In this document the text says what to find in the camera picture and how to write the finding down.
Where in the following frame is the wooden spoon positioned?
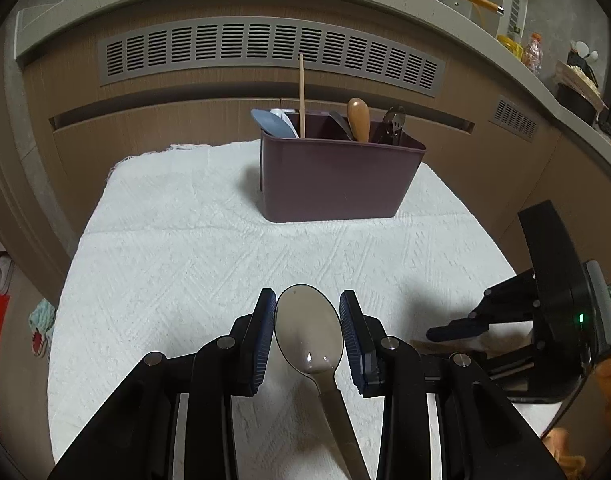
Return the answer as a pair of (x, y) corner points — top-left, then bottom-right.
(347, 98), (371, 143)

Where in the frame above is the wooden chopstick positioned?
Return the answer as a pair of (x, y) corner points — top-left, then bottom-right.
(411, 339), (528, 358)
(298, 52), (307, 139)

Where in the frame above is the small steel spoon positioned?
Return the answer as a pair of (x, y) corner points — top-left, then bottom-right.
(371, 105), (406, 145)

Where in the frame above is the white plastic soup spoon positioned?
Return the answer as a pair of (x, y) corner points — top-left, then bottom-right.
(270, 108), (299, 138)

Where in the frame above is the orange sleeve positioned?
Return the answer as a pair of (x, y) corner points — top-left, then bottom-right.
(543, 358), (611, 479)

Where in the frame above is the white textured towel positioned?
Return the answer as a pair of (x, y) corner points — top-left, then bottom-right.
(48, 141), (513, 457)

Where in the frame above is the small grey vent grille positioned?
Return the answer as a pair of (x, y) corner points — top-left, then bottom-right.
(490, 96), (539, 142)

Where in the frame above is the maroon plastic utensil caddy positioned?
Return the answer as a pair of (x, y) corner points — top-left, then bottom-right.
(260, 112), (426, 222)

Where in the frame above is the plastic bottle on counter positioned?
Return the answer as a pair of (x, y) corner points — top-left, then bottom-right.
(522, 32), (543, 75)

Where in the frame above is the blue spatula in caddy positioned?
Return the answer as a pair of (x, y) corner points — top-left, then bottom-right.
(250, 108), (298, 139)

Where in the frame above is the long grey vent grille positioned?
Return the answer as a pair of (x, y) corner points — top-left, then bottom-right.
(97, 16), (445, 98)

